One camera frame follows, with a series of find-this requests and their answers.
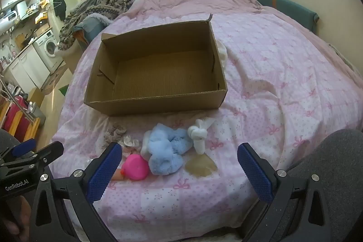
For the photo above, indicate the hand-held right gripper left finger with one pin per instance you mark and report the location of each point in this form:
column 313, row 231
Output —
column 104, row 174

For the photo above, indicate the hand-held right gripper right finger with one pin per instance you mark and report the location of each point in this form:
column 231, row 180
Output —
column 255, row 174

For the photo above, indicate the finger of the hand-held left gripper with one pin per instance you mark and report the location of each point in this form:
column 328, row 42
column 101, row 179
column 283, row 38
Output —
column 25, row 147
column 51, row 150

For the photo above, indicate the beige lace trimmed sock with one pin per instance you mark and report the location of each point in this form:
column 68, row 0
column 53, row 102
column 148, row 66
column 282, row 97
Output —
column 129, row 143

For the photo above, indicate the cream fluffy sock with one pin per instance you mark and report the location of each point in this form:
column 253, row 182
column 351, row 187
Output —
column 146, row 142

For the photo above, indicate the blue fluffy sock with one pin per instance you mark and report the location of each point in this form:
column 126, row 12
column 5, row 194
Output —
column 167, row 151

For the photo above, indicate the white knotted cloth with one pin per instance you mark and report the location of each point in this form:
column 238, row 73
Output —
column 198, row 134

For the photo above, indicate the brown cardboard box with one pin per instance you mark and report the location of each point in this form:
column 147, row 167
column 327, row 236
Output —
column 158, row 74

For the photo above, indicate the pink round soft toy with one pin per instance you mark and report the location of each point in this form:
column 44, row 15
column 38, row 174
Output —
column 136, row 168

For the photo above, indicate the person's left hand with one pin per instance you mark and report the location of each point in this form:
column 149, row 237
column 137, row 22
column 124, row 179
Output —
column 17, row 213

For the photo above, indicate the peach cloth piece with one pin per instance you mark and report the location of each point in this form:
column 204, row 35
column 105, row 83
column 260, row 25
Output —
column 116, row 175

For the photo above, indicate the person's left leg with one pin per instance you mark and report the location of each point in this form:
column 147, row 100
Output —
column 5, row 137

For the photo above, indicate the person's leg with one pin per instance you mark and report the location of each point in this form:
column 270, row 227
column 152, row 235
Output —
column 326, row 168
column 5, row 137

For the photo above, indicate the red suitcase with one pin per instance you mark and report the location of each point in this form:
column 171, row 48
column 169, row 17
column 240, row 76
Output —
column 14, row 114

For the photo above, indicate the beige ruffled scrunchie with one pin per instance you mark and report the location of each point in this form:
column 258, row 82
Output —
column 113, row 132

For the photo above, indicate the small cardboard box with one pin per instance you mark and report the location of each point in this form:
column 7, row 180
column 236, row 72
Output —
column 35, row 96

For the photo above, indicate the tan sheer stocking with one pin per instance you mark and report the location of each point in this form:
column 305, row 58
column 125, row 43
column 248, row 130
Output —
column 200, row 167

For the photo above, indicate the person's right leg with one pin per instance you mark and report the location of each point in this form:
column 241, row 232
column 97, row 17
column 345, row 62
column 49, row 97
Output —
column 326, row 168

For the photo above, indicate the white kitchen base cabinets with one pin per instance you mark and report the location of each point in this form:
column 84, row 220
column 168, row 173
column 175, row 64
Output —
column 25, row 69

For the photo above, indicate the beige furniture side panel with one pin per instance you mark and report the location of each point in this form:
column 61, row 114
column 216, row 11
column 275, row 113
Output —
column 71, row 57

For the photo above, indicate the pink patterned bed quilt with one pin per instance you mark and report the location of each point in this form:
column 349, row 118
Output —
column 283, row 74

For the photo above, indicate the white washing machine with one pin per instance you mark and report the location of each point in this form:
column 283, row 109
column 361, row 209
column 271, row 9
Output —
column 49, row 46

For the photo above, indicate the teal cushion with orange edge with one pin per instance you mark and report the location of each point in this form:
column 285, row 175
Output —
column 86, row 28

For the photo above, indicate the white microwave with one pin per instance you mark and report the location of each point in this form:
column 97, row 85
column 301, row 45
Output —
column 10, row 16

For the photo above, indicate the black hanging garment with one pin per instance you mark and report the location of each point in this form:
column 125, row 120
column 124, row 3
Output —
column 59, row 8

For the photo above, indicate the patterned knit blanket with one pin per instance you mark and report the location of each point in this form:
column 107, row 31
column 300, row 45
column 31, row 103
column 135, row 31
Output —
column 107, row 2

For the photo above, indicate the teal padded headboard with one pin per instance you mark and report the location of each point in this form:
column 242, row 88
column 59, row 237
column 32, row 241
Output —
column 283, row 5

